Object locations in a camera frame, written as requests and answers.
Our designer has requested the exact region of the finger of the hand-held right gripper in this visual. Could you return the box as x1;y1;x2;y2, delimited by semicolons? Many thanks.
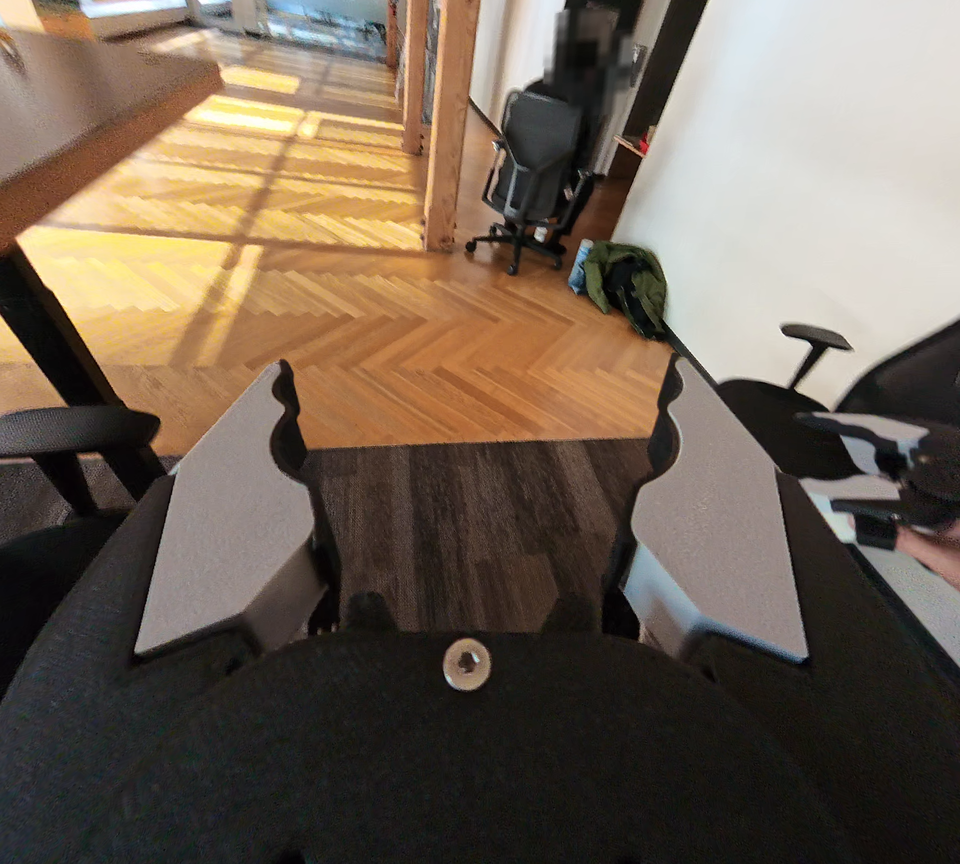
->
795;411;933;480
797;476;903;544

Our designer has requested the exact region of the person's white t-shirt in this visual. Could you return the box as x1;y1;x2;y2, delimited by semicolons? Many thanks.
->
862;545;960;664

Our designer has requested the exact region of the wooden post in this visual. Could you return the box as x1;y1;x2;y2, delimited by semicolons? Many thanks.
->
399;0;438;157
422;0;494;255

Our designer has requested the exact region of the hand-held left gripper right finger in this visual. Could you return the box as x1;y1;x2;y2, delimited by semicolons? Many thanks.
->
602;354;811;664

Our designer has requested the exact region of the person's right hand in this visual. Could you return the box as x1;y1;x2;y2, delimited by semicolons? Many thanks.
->
896;519;960;589

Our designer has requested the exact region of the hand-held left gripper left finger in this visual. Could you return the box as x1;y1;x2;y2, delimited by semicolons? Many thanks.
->
133;360;342;657

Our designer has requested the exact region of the grey mesh office chair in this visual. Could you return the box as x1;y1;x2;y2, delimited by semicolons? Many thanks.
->
465;80;595;277

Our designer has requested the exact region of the dark office chair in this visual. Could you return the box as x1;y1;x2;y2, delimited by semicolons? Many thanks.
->
0;405;162;692

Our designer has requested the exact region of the green jacket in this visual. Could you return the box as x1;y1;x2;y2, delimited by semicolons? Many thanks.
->
581;241;670;341

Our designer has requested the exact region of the black office chair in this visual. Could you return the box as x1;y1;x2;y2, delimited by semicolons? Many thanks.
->
716;318;960;482

